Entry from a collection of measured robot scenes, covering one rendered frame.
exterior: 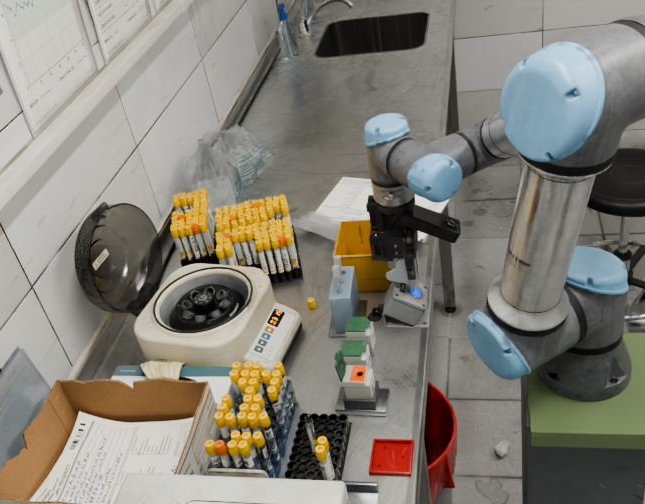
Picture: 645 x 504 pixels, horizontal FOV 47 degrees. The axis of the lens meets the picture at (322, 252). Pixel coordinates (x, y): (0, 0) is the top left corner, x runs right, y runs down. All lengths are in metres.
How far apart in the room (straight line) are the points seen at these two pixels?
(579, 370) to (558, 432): 0.10
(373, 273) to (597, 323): 0.53
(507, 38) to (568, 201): 2.63
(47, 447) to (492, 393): 1.57
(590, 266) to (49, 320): 0.96
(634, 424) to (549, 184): 0.50
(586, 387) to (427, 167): 0.44
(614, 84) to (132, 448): 0.93
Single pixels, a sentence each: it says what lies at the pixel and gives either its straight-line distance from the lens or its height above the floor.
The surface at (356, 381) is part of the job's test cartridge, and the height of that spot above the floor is 0.95.
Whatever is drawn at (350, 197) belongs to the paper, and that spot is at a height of 0.89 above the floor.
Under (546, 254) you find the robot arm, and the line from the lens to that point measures 0.99.
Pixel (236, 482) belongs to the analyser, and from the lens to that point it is 0.90.
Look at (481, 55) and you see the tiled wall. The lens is 3.55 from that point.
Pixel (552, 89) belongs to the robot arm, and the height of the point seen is 1.52.
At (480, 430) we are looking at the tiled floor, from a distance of 2.44.
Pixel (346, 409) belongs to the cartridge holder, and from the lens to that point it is 1.33.
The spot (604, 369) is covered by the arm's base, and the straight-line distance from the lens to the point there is 1.27.
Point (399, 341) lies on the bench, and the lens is 1.45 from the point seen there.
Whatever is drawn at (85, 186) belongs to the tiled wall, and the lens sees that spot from 1.59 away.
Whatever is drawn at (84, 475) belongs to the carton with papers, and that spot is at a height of 0.94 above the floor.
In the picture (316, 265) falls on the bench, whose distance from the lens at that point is 1.68.
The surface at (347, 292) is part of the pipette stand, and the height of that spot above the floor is 0.97.
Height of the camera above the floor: 1.86
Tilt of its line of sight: 35 degrees down
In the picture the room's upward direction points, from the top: 12 degrees counter-clockwise
